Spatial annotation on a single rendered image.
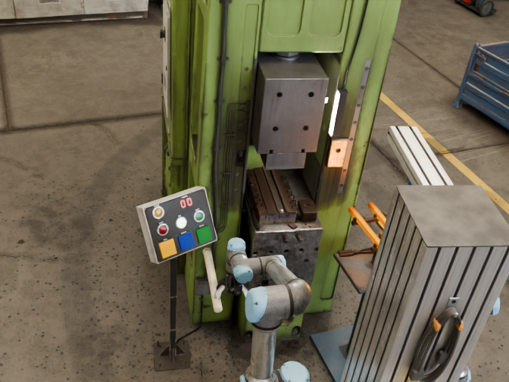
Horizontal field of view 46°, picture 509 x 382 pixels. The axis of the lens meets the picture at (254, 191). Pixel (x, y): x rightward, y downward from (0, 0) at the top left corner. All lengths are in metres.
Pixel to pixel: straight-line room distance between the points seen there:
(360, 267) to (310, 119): 0.89
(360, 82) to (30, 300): 2.46
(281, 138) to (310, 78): 0.33
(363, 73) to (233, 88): 0.64
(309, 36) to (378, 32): 0.33
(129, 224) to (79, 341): 1.11
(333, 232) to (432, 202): 1.96
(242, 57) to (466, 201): 1.45
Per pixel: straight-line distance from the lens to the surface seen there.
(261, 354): 2.22
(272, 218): 3.17
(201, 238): 2.94
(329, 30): 2.86
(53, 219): 4.70
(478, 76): 6.69
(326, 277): 3.81
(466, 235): 1.57
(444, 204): 1.65
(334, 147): 3.15
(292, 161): 2.98
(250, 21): 2.74
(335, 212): 3.46
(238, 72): 2.83
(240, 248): 2.48
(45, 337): 3.90
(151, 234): 2.83
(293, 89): 2.77
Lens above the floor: 2.94
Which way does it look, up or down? 36 degrees down
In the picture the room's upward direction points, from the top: 6 degrees clockwise
